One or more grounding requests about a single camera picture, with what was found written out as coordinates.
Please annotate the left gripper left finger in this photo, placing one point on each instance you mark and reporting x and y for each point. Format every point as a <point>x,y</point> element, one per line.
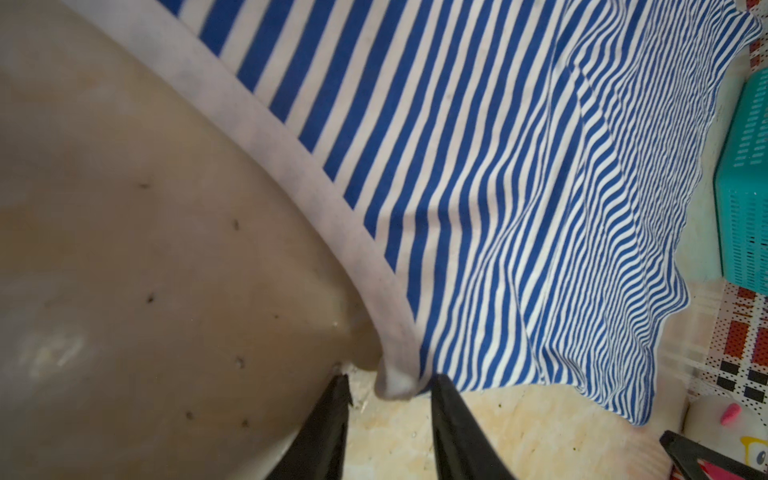
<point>318,450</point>

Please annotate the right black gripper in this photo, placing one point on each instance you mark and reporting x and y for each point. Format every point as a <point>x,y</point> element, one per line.
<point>695,461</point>

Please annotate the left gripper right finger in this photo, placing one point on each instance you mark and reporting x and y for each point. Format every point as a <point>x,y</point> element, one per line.
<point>461,449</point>

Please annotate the striped black white tank top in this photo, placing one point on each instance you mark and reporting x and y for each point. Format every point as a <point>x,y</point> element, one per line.
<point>505,182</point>

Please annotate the white plush toy yellow glasses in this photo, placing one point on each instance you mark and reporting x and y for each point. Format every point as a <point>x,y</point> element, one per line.
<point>729,428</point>

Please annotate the teal plastic basket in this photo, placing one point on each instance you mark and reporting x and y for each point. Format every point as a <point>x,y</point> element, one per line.
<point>741,190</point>

